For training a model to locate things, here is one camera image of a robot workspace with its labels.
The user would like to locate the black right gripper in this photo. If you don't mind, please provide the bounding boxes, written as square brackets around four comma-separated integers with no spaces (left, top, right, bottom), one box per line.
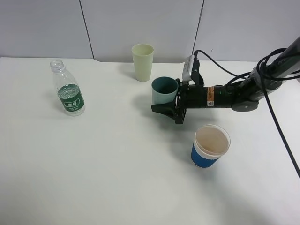
[151,79,209,124]

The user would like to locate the teal blue plastic cup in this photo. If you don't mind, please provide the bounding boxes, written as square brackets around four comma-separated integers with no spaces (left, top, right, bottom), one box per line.
[151,76,179,105]

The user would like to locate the clear green-label water bottle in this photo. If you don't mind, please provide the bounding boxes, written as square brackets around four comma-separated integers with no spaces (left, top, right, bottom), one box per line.
[50,59,85,116]

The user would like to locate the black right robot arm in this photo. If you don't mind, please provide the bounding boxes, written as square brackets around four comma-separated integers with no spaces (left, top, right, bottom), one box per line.
[151,39,300,124]

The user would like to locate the blue sleeved paper cup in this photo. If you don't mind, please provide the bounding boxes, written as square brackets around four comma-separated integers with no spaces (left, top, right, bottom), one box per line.
[191,124,231,168]

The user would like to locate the pale yellow plastic cup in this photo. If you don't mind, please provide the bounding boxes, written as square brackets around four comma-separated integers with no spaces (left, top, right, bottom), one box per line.
[131,44,154,82]

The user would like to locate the black right camera cable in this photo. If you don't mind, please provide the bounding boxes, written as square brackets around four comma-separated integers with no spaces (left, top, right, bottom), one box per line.
[194,48,300,180]

